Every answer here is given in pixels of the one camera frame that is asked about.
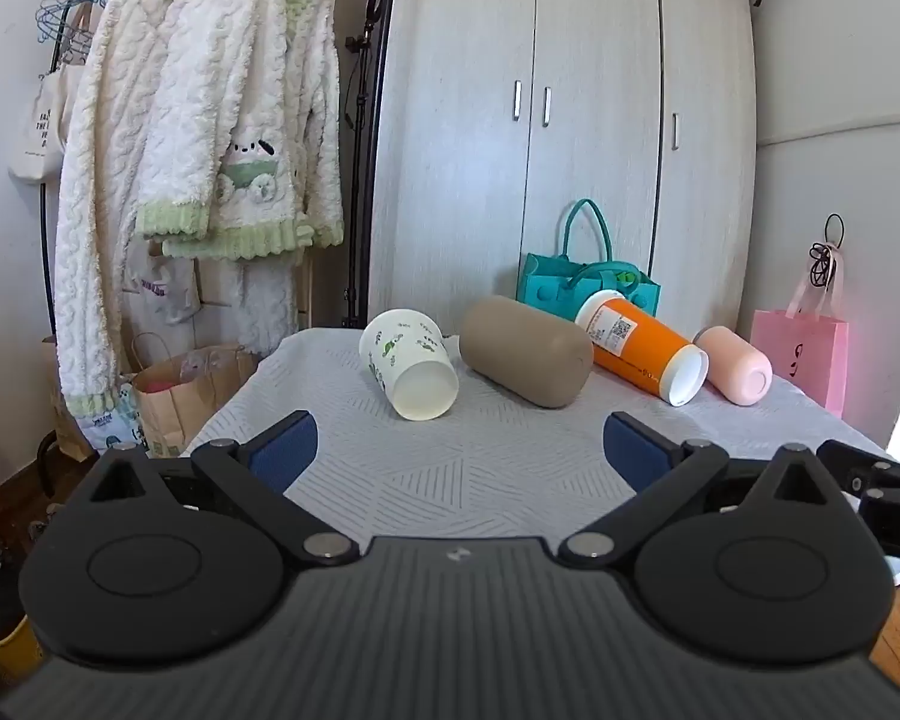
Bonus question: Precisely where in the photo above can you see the pink paper bag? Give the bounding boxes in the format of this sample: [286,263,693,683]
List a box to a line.
[750,270,850,419]

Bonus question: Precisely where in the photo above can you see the white printed tote bag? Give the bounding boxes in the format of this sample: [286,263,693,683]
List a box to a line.
[7,0,85,182]

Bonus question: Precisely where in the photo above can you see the white fluffy jacket green trim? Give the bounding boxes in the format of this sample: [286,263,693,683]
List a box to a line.
[135,0,346,265]

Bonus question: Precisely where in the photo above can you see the black tripod stand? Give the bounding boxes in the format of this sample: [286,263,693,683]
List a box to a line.
[343,0,388,329]

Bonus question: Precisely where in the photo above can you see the white patterned tablecloth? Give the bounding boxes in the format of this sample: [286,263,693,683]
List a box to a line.
[182,326,895,541]

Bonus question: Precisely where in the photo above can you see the yellow bucket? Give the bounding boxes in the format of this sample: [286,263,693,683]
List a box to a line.
[0,611,47,695]

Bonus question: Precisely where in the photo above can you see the light wooden wardrobe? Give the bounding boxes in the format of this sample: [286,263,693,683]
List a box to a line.
[367,0,760,352]

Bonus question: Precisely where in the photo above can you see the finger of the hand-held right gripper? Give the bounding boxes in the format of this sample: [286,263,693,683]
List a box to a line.
[817,439,900,494]

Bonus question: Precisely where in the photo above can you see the teal handbag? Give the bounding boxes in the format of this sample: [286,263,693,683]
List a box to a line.
[517,199,661,320]

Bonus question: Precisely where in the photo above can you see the brown paper bag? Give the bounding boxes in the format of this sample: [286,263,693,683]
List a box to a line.
[130,333,260,460]

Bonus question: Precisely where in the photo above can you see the orange cup with white label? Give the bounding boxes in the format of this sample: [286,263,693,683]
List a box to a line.
[574,289,710,407]

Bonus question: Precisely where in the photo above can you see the white cup with green print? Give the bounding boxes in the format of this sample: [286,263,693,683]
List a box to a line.
[358,307,460,422]

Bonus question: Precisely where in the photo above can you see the pink cup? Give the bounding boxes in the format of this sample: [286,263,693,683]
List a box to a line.
[694,325,774,407]

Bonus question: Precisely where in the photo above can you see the black hair tie bundle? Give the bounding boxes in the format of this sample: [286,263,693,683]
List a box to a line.
[808,214,847,290]

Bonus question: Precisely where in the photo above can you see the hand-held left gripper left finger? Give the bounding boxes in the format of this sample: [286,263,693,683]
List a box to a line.
[67,411,361,566]

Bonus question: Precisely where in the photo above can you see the taupe brown cup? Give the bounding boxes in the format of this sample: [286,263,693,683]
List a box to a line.
[459,295,595,410]

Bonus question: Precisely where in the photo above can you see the white bag with blue-green print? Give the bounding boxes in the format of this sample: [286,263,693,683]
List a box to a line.
[79,381,152,460]

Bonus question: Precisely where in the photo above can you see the long white fluffy robe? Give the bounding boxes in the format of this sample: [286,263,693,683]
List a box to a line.
[52,0,302,421]

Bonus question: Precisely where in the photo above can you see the blue wire hangers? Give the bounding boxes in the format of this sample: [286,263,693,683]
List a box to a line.
[35,0,115,67]

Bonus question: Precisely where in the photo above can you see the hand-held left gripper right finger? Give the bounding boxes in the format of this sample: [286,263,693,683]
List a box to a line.
[561,411,856,567]

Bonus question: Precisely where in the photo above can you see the white bag with purple print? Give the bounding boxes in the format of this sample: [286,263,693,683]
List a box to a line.
[122,240,205,328]

